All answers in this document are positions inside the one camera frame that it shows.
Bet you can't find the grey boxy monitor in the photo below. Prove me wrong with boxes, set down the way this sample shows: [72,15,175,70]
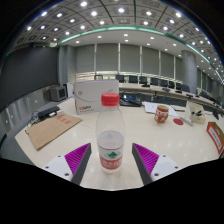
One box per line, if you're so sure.
[49,85,68,102]

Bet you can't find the long curved conference desk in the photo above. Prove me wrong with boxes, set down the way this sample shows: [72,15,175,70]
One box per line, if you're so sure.
[118,82,224,113]

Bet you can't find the clear red-capped water bottle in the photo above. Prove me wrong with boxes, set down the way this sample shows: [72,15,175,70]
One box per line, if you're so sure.
[95,92,127,175]

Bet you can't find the red and white mug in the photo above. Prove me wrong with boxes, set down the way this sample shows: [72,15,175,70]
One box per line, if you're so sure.
[153,104,170,125]

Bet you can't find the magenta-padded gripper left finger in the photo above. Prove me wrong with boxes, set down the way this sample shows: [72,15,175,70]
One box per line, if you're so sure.
[42,142,92,186]

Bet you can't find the white remote control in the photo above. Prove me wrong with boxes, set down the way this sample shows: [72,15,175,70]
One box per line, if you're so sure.
[179,114,195,127]

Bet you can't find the black office chairs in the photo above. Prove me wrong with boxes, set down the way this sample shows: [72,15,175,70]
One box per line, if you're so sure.
[94,74,224,104]

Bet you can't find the white cardboard carton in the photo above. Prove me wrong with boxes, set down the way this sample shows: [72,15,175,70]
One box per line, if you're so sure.
[73,78,120,116]

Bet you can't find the open brown cardboard box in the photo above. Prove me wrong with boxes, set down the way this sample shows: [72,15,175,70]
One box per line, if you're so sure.
[205,121,224,158]

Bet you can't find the flat round red coaster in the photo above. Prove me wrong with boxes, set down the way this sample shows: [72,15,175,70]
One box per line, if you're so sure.
[172,117,185,127]

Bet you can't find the round ceiling lights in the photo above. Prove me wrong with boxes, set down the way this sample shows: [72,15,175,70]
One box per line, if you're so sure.
[19,0,224,76]

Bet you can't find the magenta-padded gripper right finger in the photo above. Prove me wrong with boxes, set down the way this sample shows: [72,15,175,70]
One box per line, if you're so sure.
[131,142,184,186]

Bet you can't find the brown paper envelope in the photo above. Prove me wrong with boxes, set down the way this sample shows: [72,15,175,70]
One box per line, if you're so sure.
[26,112,84,151]

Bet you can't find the white paper sheets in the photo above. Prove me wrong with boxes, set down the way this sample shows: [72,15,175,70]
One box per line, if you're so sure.
[142,101,180,118]

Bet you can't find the black flat device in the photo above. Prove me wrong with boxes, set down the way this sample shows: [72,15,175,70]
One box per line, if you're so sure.
[36,105,61,121]

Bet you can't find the white compartment organizer box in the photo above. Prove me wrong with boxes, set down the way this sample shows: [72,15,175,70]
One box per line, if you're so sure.
[187,101,207,125]

